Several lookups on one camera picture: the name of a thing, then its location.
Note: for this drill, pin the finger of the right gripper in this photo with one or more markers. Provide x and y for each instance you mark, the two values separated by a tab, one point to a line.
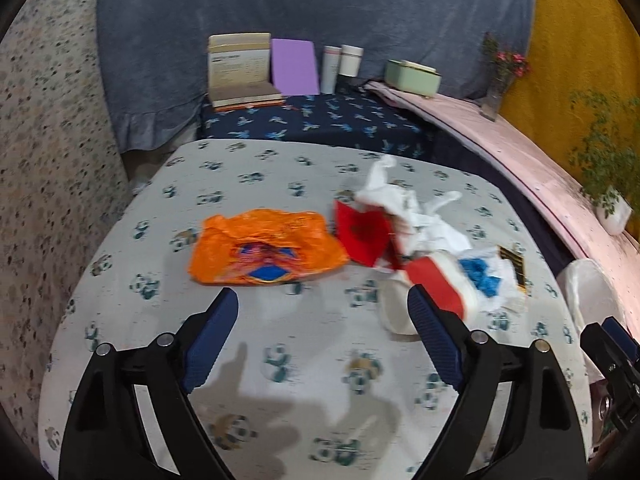
615	353

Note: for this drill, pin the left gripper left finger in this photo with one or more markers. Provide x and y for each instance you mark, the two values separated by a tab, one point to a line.
104	436

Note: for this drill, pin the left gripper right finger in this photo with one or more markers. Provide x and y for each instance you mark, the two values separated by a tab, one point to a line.
540	436

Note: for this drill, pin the white paper towel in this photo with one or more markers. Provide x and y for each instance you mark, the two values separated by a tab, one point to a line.
510	297

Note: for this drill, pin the gold black cigarette box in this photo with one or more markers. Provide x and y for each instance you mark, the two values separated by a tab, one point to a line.
518	264

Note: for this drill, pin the blue paper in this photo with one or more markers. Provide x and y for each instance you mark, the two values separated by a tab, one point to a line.
476	269

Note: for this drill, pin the red and white paper cup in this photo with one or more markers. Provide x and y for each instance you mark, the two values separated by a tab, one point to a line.
440	274

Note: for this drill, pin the white cloth gloves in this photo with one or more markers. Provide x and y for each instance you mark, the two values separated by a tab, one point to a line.
418	227

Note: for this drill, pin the orange snack wrapper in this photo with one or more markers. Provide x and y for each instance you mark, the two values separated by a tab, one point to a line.
265	247

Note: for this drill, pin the red envelope packet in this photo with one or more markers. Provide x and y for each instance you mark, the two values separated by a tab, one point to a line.
368	236

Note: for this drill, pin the white bag lined trash bin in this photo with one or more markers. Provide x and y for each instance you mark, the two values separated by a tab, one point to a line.
589	295

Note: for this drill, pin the pink table cloth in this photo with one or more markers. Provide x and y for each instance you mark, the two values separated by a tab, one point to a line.
554	193

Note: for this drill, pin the green plant in white pot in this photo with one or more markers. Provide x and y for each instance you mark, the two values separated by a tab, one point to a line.
608	156

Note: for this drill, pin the glass vase with red flowers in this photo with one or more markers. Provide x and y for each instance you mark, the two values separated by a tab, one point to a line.
506	65

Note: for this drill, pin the mustard yellow cloth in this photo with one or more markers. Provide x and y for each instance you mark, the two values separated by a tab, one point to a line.
576	45

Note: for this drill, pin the light green tin box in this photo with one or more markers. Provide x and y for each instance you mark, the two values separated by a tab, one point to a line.
412	78

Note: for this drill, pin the navy leaf print cloth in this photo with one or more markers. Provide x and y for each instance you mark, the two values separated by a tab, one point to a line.
349	120

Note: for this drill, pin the white cap dark jar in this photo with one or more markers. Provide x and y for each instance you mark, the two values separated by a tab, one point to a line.
348	67

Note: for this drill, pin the beige calendar stand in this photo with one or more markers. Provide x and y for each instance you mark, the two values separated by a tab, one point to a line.
238	68

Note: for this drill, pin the slim white tube bottle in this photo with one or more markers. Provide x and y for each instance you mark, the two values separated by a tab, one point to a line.
330	64

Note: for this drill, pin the purple card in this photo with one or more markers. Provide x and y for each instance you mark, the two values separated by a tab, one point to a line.
293	67

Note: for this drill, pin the blue grey sofa cover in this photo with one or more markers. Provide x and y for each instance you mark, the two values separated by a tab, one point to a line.
153	53

